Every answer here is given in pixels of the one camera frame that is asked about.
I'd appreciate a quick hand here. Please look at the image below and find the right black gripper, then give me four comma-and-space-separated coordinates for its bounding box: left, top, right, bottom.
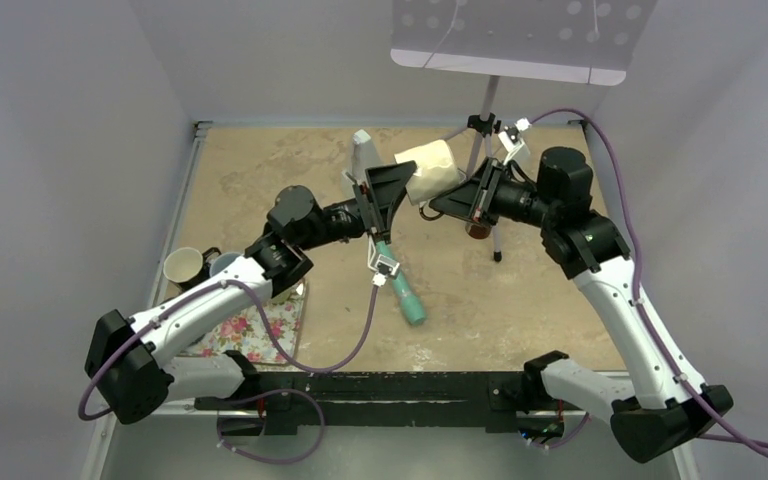
431, 156, 559, 229

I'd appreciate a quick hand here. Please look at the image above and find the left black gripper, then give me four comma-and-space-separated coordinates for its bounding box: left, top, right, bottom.
296, 160, 413, 252

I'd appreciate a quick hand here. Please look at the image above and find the cream mug black handle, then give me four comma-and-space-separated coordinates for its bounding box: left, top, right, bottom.
394, 139, 463, 221

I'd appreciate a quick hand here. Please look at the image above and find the green mug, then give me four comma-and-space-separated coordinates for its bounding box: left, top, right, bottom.
269, 279, 306, 305

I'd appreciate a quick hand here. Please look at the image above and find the light grey footed mug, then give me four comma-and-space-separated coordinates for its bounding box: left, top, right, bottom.
209, 252, 241, 277

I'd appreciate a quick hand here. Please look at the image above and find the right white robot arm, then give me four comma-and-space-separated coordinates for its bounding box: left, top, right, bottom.
428, 147, 734, 463

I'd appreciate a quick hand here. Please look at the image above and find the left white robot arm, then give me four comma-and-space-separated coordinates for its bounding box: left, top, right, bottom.
78, 161, 417, 425

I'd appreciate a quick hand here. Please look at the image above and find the brown striped mug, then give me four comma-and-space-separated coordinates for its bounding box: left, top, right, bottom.
465, 223, 493, 240

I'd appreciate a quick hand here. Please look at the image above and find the white metronome-shaped object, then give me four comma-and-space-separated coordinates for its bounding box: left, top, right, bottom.
341, 129, 383, 192

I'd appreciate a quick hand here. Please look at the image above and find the purple tripod stand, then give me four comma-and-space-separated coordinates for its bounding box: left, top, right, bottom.
460, 75, 534, 263

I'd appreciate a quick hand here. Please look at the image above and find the teal cylindrical bottle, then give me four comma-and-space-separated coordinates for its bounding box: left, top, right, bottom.
375, 241, 427, 326

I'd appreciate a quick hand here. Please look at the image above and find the perforated white panel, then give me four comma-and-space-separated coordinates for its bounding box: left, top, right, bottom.
390, 0, 657, 87

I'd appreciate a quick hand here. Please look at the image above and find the floral tray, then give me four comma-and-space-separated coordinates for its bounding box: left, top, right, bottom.
179, 280, 308, 366

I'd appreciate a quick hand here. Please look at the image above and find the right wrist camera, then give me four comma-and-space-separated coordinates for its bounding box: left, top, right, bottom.
497, 117, 532, 165

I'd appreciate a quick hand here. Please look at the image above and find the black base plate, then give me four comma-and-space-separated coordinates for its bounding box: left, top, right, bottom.
194, 370, 587, 439

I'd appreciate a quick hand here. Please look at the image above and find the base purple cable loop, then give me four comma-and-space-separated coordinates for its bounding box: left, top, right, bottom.
215, 387, 328, 465

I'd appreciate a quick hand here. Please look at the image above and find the aluminium frame rail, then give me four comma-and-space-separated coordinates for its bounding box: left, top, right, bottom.
79, 121, 214, 480

